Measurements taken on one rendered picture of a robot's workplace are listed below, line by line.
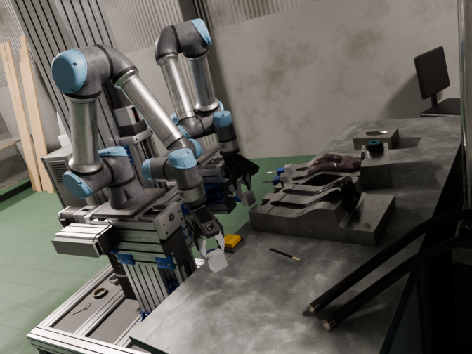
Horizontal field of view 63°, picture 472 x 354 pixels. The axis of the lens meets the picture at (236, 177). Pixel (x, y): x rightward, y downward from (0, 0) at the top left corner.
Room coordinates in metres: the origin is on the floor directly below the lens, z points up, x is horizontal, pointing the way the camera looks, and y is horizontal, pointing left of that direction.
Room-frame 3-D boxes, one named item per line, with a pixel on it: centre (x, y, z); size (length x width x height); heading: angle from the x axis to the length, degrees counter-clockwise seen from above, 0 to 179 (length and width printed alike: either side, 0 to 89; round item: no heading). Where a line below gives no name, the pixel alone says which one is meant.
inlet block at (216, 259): (1.11, 0.15, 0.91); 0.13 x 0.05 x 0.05; 24
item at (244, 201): (1.50, 0.01, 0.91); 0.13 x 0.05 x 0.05; 42
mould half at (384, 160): (1.66, -0.45, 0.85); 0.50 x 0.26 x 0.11; 67
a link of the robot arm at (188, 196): (1.09, 0.14, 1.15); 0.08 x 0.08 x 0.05
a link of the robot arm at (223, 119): (1.49, -0.01, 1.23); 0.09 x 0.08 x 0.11; 8
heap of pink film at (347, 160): (1.65, -0.45, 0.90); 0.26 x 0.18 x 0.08; 67
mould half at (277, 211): (1.33, -0.28, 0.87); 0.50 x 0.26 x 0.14; 49
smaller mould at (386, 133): (1.95, -0.79, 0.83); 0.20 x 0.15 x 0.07; 49
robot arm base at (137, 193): (1.48, 0.45, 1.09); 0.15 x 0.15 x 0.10
